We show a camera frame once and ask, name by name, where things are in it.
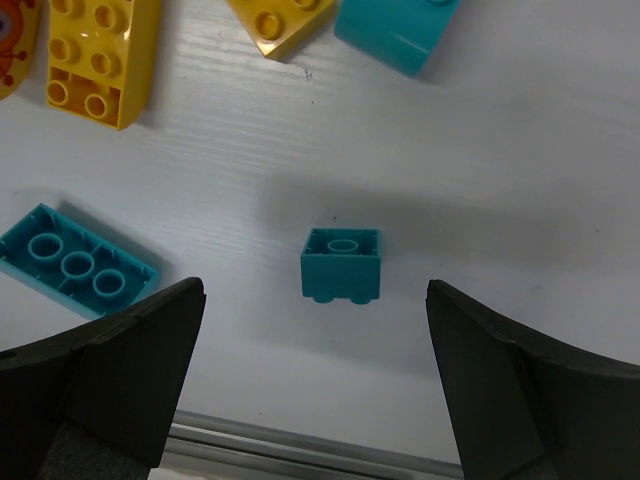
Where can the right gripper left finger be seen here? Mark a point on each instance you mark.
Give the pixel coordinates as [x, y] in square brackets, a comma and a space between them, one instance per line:
[97, 401]

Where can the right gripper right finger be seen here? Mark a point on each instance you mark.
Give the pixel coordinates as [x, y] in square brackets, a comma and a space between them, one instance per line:
[524, 405]

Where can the long teal lego brick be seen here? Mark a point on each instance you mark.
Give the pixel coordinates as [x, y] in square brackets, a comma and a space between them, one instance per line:
[74, 266]

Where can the small teal lego cube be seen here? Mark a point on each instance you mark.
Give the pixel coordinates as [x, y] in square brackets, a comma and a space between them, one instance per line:
[340, 263]

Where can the small yellow lego brick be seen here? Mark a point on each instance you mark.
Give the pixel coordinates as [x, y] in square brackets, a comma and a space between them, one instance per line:
[278, 27]

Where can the yellow lego long brick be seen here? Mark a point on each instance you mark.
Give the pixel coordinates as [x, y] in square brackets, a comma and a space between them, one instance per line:
[101, 56]

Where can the orange printed lego brick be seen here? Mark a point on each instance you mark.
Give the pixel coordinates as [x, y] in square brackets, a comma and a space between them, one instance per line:
[19, 31]

